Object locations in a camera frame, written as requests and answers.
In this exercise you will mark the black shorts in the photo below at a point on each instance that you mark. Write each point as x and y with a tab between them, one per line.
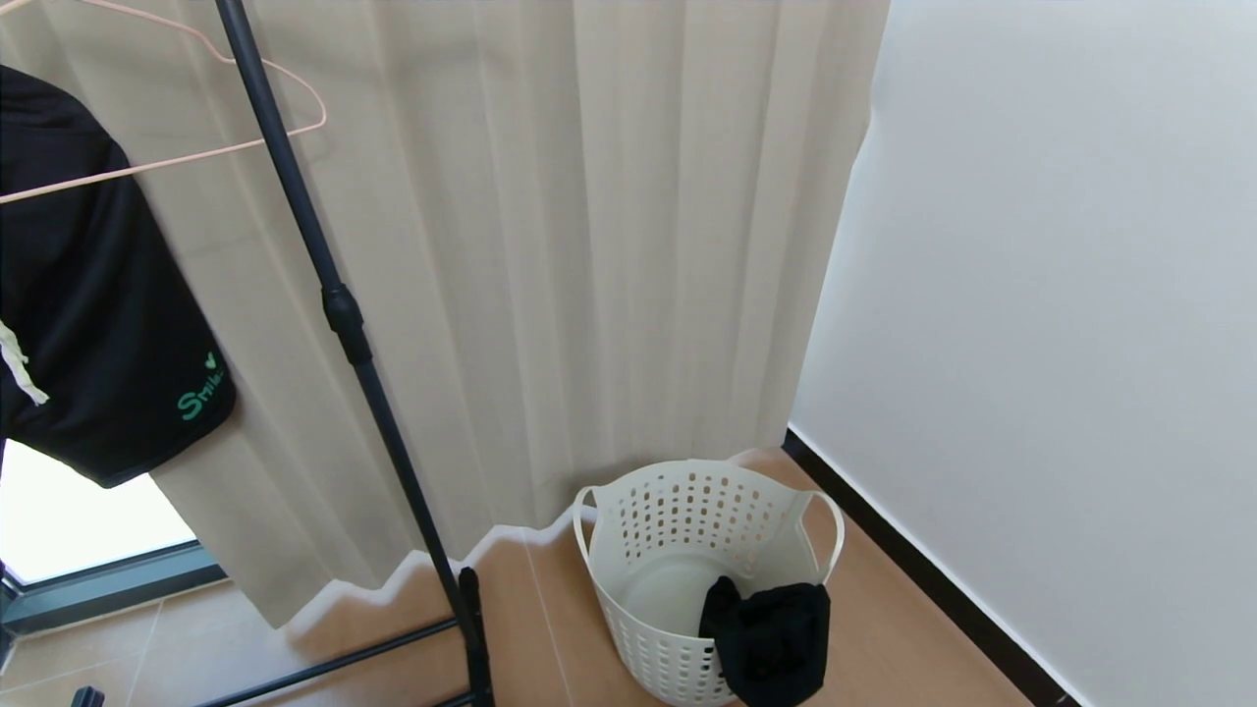
98	344

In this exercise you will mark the white laundry basket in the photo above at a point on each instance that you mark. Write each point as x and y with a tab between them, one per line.
668	589

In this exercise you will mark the black clothes rack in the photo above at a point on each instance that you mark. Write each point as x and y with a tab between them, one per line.
339	309

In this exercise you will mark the pink clothes hanger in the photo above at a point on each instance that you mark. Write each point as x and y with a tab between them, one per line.
177	159

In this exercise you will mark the beige curtain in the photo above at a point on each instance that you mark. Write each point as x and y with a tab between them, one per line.
589	245

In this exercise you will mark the black garment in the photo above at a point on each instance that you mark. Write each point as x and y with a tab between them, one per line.
776	638

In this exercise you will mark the window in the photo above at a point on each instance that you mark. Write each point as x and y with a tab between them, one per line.
98	589

